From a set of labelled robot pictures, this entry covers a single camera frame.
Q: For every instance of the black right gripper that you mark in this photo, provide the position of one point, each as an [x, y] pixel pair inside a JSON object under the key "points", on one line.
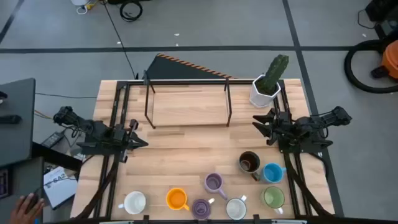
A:
{"points": [[281, 127]]}

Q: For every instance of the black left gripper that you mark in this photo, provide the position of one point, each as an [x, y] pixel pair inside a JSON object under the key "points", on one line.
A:
{"points": [[122, 135]]}

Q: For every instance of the dark brown mug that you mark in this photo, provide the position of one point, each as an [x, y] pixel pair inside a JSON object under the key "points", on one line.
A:
{"points": [[248, 161]]}

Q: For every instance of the light blue mug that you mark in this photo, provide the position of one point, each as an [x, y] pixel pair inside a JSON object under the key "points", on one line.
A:
{"points": [[273, 173]]}

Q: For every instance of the orange mug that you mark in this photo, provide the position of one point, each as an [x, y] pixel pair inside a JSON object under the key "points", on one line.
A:
{"points": [[176, 199]]}

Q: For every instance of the lilac ribbed mug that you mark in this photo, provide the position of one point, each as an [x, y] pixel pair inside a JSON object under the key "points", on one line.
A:
{"points": [[213, 183]]}

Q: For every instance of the blue and white patterned mug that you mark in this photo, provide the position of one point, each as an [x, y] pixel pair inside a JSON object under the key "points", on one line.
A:
{"points": [[236, 209]]}

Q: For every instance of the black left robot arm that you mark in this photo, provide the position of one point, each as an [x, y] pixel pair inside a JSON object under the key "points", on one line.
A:
{"points": [[96, 130]]}

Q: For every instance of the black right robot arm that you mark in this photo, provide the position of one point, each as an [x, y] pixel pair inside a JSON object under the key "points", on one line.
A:
{"points": [[311, 124]]}

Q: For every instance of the white hexagonal plant pot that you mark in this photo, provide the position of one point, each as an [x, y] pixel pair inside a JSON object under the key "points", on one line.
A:
{"points": [[258, 99]]}

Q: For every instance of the green cactus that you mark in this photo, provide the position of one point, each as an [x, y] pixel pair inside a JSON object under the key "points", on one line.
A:
{"points": [[276, 71]]}

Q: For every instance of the wooden shelf with black legs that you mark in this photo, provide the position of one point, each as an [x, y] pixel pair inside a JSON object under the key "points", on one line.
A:
{"points": [[189, 109]]}

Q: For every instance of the black mat with orange stripes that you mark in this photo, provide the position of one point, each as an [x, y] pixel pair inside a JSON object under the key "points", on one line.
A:
{"points": [[168, 70]]}

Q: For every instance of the black power adapter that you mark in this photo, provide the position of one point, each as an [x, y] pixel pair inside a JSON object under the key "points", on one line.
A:
{"points": [[53, 139]]}

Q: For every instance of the white box with label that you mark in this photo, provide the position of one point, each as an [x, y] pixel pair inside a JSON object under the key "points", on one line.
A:
{"points": [[59, 189]]}

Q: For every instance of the black computer mouse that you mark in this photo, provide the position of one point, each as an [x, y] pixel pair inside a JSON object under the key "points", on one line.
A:
{"points": [[37, 198]]}

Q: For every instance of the dark grey low desk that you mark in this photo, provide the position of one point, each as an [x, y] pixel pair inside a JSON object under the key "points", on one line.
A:
{"points": [[25, 180]]}

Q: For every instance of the person's hand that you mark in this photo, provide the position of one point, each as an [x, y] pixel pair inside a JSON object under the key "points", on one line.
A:
{"points": [[23, 211]]}

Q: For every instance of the dark keypad device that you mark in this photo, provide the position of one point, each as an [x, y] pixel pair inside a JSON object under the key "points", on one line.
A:
{"points": [[3, 183]]}

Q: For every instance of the orange vacuum cleaner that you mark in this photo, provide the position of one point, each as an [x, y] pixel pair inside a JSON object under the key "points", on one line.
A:
{"points": [[391, 59]]}

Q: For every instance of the yellow plug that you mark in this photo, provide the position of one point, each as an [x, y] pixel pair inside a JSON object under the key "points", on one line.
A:
{"points": [[91, 4]]}

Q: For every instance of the white container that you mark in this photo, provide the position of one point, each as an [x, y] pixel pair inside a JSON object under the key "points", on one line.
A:
{"points": [[79, 2]]}

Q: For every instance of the black equipment case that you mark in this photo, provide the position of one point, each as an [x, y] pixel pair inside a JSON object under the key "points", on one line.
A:
{"points": [[384, 12]]}

